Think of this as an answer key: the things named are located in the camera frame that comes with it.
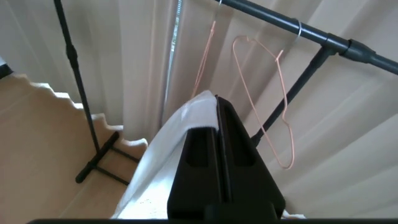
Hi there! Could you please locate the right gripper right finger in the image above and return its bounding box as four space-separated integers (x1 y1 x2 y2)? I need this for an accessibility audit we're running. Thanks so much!
216 95 286 219

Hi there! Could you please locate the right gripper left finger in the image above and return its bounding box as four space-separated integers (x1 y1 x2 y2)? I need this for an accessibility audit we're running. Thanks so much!
167 126 224 219

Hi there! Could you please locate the white garment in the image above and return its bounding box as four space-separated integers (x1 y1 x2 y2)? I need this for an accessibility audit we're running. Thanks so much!
111 90 307 220

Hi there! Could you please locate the pink clothes hanger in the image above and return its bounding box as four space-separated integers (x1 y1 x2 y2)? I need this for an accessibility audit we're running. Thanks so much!
231 20 303 171
190 0 223 100

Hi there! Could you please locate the black clothes rack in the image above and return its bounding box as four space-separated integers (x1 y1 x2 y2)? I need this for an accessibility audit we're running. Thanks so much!
53 0 398 187

